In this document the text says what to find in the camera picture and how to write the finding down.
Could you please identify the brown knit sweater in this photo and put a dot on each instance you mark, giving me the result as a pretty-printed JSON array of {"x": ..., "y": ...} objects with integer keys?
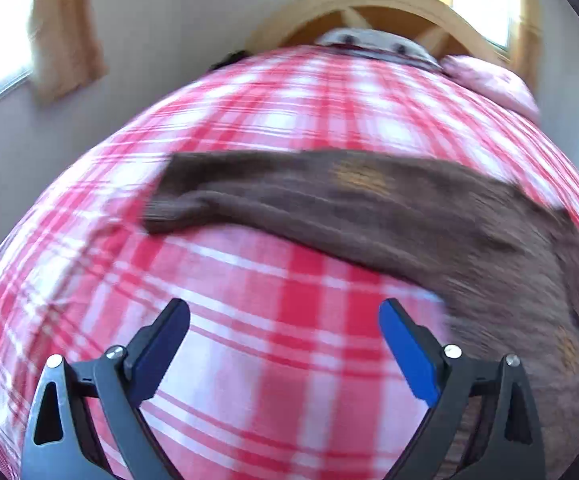
[{"x": 369, "y": 210}]

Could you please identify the red plaid bed sheet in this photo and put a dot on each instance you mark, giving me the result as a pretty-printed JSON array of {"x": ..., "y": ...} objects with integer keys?
[{"x": 269, "y": 110}]

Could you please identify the white pillow with black dots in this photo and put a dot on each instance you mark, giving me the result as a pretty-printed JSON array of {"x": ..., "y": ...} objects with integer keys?
[{"x": 369, "y": 40}]

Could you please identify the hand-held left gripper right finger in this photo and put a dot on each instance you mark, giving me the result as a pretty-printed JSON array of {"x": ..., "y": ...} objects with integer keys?
[{"x": 412, "y": 355}]

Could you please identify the pink pillow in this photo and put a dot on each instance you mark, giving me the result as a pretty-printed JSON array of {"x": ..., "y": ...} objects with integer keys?
[{"x": 489, "y": 80}]

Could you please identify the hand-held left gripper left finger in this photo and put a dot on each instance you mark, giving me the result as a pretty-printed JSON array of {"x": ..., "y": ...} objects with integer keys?
[{"x": 162, "y": 355}]

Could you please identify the tan side window curtain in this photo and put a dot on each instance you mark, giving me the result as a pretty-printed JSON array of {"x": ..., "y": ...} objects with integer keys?
[{"x": 64, "y": 35}]

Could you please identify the wooden headboard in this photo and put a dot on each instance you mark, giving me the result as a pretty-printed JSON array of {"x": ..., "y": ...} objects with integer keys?
[{"x": 319, "y": 0}]

